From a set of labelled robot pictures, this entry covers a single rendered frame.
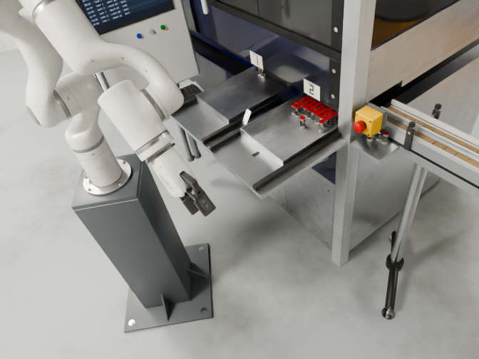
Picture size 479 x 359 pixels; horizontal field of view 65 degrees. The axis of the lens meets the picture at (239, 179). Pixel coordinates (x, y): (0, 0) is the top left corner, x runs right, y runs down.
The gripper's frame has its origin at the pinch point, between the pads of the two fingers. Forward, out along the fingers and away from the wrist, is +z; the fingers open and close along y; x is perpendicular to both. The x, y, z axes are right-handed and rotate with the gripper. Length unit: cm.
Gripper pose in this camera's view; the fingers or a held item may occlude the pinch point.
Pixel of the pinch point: (201, 209)
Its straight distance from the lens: 85.1
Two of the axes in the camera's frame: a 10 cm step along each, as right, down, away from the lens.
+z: 5.6, 8.0, 2.0
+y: 4.0, -0.5, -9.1
